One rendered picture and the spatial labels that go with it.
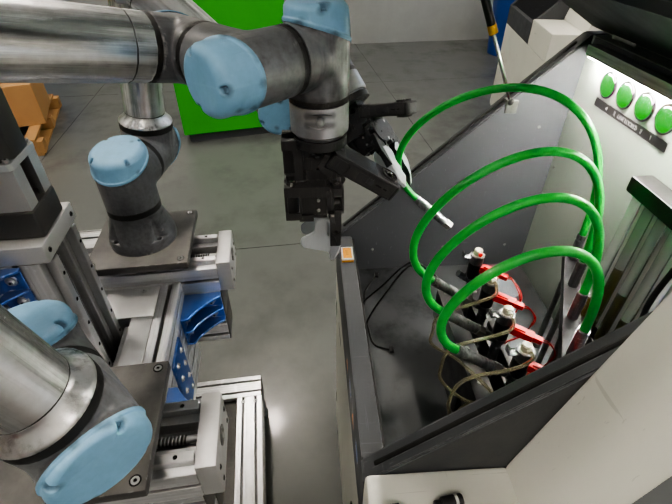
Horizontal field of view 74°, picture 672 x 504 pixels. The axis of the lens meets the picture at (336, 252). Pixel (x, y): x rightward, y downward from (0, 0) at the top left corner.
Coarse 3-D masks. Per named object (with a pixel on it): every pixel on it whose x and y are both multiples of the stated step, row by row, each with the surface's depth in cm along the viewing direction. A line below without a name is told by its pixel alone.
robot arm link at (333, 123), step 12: (300, 108) 53; (336, 108) 53; (348, 108) 55; (300, 120) 54; (312, 120) 54; (324, 120) 54; (336, 120) 54; (348, 120) 56; (300, 132) 55; (312, 132) 54; (324, 132) 54; (336, 132) 55
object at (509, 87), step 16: (464, 96) 78; (560, 96) 73; (432, 112) 82; (576, 112) 74; (416, 128) 84; (592, 128) 74; (400, 144) 87; (592, 144) 76; (400, 160) 89; (592, 192) 81
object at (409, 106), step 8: (368, 104) 89; (376, 104) 87; (384, 104) 86; (392, 104) 85; (400, 104) 84; (408, 104) 84; (416, 104) 86; (360, 112) 90; (368, 112) 89; (376, 112) 88; (384, 112) 87; (392, 112) 86; (400, 112) 85; (408, 112) 84; (416, 112) 87
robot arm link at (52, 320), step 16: (32, 304) 57; (48, 304) 57; (64, 304) 57; (32, 320) 54; (48, 320) 54; (64, 320) 54; (48, 336) 52; (64, 336) 54; (80, 336) 57; (96, 352) 56
